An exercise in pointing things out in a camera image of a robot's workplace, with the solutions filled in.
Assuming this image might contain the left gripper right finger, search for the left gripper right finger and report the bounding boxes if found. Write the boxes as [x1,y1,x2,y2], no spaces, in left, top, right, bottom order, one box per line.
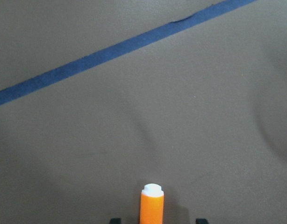
[195,218,207,224]

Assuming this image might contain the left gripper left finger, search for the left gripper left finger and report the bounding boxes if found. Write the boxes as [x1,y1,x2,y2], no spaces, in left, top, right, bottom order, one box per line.
[110,218,122,224]

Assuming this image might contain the orange highlighter pen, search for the orange highlighter pen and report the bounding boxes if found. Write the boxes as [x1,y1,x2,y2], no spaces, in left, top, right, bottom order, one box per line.
[139,183,164,224]

